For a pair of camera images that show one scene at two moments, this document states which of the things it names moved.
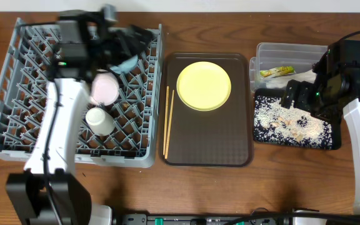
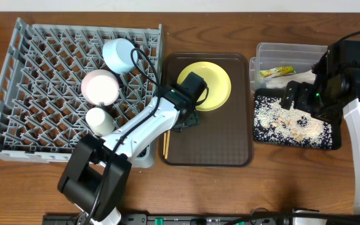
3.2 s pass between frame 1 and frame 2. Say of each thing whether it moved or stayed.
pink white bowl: stayed
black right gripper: stayed
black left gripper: moved
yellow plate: stayed
